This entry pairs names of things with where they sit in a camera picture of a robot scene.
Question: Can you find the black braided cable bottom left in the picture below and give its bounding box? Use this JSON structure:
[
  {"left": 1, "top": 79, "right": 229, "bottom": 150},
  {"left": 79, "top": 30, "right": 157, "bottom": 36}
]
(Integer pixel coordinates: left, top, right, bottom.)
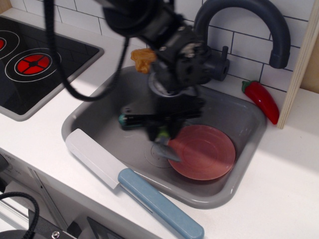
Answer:
[{"left": 0, "top": 191, "right": 40, "bottom": 239}]

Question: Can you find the grey sink basin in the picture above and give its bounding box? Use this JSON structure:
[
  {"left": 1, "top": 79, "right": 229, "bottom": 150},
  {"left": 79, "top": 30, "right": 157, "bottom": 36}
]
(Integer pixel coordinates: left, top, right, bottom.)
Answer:
[{"left": 62, "top": 66, "right": 267, "bottom": 209}]

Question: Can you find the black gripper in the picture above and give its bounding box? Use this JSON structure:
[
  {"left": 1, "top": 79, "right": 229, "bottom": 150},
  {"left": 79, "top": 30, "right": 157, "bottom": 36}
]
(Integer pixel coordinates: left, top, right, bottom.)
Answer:
[{"left": 121, "top": 94, "right": 205, "bottom": 141}]

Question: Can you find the pink plate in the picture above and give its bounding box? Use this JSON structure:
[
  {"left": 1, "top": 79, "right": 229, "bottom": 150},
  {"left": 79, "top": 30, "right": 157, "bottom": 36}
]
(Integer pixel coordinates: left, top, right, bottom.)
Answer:
[{"left": 168, "top": 124, "right": 236, "bottom": 181}]

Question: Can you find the orange toy chicken piece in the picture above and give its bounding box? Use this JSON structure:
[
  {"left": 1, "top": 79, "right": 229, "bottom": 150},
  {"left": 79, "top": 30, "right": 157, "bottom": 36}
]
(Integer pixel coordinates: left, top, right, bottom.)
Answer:
[{"left": 131, "top": 48, "right": 157, "bottom": 74}]

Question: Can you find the dark green toy cucumber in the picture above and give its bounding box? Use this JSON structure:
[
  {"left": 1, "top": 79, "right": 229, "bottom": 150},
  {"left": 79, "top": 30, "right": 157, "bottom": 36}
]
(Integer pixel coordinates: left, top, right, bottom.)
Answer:
[{"left": 118, "top": 114, "right": 147, "bottom": 129}]

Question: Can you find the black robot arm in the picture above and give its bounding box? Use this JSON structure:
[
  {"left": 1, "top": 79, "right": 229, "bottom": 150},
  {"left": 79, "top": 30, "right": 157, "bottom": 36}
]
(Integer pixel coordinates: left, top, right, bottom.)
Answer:
[{"left": 100, "top": 0, "right": 211, "bottom": 141}]

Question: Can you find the red toy chili pepper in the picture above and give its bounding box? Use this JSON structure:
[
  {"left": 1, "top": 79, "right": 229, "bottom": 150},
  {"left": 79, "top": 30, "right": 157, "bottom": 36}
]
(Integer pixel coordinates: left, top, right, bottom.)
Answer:
[{"left": 242, "top": 81, "right": 280, "bottom": 125}]

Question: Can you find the toy knife blue handle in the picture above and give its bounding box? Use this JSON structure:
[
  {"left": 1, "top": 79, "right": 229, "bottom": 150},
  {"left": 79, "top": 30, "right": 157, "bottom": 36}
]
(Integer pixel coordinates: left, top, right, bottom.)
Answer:
[{"left": 65, "top": 128, "right": 205, "bottom": 239}]

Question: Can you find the dark grey faucet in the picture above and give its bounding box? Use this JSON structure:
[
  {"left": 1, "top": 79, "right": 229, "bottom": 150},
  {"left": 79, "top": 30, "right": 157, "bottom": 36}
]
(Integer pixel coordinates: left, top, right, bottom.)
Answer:
[{"left": 193, "top": 0, "right": 291, "bottom": 81}]

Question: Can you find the black braided cable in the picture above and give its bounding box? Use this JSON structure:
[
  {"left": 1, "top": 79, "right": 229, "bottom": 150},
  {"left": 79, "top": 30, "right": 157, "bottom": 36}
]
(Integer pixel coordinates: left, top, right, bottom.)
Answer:
[
  {"left": 43, "top": 0, "right": 130, "bottom": 102},
  {"left": 0, "top": 191, "right": 40, "bottom": 239}
]

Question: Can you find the wooden side panel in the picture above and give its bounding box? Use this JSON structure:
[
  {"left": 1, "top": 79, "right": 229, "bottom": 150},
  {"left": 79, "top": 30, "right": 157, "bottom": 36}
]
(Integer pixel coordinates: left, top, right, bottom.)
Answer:
[{"left": 277, "top": 0, "right": 319, "bottom": 129}]

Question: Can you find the green handled grey spatula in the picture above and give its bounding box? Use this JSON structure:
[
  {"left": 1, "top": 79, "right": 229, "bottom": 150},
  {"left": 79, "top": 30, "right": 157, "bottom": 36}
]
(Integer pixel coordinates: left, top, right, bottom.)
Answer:
[{"left": 154, "top": 126, "right": 181, "bottom": 162}]

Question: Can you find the black toy stovetop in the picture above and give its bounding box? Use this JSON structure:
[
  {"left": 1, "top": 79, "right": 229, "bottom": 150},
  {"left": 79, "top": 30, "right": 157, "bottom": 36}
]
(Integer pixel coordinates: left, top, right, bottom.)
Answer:
[{"left": 0, "top": 16, "right": 104, "bottom": 121}]

